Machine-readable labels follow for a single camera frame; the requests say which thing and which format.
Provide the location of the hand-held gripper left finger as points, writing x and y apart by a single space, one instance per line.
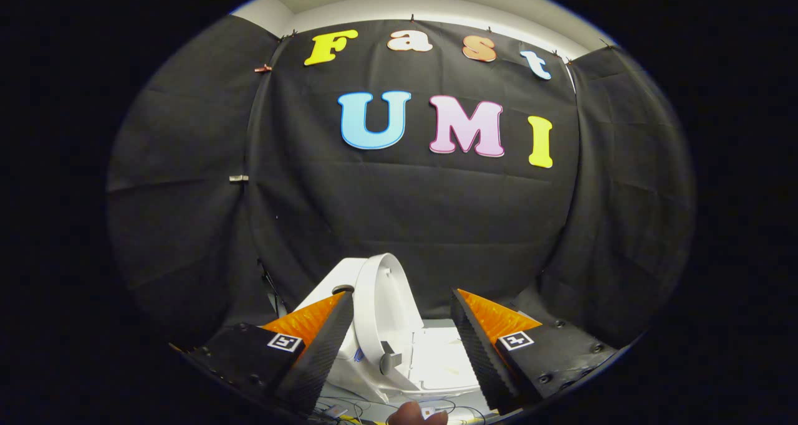
324 350

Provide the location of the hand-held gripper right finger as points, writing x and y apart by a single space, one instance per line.
477 350

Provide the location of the white toilet lid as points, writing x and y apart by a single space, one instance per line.
386 300

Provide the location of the white ceramic toilet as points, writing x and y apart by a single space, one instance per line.
336 275

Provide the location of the small white box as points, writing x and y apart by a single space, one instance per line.
335 410

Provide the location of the black backdrop cloth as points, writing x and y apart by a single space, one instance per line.
405 219

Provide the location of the pink backdrop clip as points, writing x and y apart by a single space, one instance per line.
263 68

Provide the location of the row of dark backdrop clips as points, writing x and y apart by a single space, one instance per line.
412 18

